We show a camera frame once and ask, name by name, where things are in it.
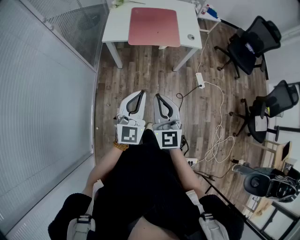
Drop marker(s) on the black office chair with paper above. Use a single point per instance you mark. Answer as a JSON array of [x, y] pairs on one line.
[[260, 117]]

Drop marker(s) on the black mesh office chair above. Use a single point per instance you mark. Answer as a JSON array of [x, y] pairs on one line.
[[246, 48]]

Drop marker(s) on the round grey desk grommet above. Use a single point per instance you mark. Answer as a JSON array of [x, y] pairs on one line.
[[191, 37]]

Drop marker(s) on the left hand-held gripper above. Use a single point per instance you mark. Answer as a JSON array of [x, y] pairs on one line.
[[130, 136]]

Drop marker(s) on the white paper sheet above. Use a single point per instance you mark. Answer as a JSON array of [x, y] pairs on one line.
[[260, 123]]

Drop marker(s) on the black tripod stand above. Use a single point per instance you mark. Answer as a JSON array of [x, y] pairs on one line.
[[220, 192]]

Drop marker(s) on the small white side table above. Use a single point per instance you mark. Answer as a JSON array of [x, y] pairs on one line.
[[206, 17]]

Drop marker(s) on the person's right forearm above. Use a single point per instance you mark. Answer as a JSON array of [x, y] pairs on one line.
[[185, 173]]

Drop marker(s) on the person's left forearm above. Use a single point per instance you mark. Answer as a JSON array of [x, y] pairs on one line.
[[100, 168]]

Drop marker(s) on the blue item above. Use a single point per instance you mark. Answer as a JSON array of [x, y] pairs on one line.
[[212, 12]]

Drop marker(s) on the person's black clothing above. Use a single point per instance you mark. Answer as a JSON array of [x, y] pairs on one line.
[[145, 182]]

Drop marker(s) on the white power strip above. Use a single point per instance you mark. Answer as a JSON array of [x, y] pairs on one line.
[[200, 80]]

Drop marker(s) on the pink mouse pad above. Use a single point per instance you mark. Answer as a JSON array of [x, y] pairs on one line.
[[153, 27]]

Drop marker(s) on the white flowers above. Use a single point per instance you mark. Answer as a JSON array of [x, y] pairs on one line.
[[117, 3]]

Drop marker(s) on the white desk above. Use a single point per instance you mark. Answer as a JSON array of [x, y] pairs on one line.
[[117, 25]]

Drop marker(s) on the wooden table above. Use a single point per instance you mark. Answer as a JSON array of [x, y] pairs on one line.
[[269, 150]]

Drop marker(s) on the black flat screen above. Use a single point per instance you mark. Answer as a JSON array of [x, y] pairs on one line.
[[286, 150]]

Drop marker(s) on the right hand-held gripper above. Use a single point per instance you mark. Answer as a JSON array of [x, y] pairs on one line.
[[169, 139]]

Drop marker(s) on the white floor socket strip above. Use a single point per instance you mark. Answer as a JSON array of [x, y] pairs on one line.
[[192, 161]]

